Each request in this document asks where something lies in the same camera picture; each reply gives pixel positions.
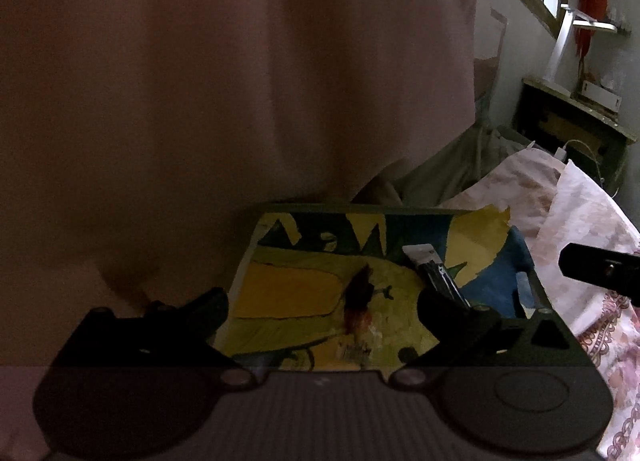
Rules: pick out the white floral pillow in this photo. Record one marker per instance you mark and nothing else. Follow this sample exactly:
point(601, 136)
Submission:
point(585, 221)

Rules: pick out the dark wooden cabinet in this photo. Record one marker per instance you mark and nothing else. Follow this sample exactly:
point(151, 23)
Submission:
point(550, 121)

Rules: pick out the green cloth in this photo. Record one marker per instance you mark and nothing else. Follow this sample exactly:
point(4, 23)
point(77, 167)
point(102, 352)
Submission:
point(450, 171)

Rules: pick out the white stand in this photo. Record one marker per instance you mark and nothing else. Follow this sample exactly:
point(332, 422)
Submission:
point(562, 41)

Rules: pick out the white box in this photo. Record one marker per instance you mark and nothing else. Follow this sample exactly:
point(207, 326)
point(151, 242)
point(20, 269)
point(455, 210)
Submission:
point(600, 95)

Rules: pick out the dark red dried snack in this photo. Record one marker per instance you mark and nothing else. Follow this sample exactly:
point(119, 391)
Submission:
point(357, 291)

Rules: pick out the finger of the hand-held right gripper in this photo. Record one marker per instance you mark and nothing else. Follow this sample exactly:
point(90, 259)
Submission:
point(585, 263)

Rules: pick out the black snack packet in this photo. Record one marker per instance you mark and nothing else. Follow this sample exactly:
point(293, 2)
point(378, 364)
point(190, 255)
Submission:
point(435, 266)

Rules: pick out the pale pink floral quilt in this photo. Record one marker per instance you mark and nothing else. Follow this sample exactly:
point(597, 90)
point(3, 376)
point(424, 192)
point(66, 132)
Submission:
point(500, 186)

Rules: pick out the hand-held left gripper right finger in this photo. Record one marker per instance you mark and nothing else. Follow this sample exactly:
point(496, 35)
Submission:
point(435, 308)

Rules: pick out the colourful lined cardboard tray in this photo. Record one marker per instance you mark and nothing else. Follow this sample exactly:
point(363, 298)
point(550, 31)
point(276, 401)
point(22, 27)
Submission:
point(290, 291)

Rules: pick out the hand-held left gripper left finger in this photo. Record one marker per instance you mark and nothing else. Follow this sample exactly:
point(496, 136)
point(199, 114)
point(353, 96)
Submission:
point(212, 306)

